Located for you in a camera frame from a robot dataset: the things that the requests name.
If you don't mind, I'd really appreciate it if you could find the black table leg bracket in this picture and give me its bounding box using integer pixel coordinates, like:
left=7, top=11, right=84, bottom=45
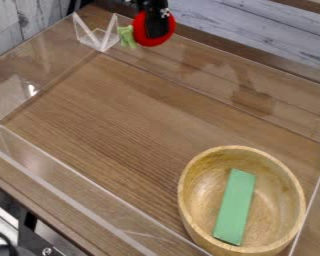
left=17, top=210, right=65, bottom=256

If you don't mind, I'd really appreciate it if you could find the green rectangular block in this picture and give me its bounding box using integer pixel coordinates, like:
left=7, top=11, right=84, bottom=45
left=212, top=169, right=256, bottom=246

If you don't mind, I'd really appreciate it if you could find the clear acrylic front wall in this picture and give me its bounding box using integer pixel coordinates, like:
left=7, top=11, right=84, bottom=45
left=0, top=124, right=210, bottom=256

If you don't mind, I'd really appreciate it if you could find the red plush strawberry toy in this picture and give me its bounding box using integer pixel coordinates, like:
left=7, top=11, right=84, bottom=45
left=117, top=9, right=176, bottom=49

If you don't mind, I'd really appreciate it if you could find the wooden bowl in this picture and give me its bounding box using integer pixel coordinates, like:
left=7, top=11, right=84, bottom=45
left=178, top=145, right=306, bottom=256

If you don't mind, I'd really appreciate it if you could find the black cable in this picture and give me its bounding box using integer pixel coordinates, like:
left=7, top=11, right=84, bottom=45
left=0, top=230, right=21, bottom=256

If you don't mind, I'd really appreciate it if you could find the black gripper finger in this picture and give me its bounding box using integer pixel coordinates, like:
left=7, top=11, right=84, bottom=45
left=144, top=0, right=171, bottom=38

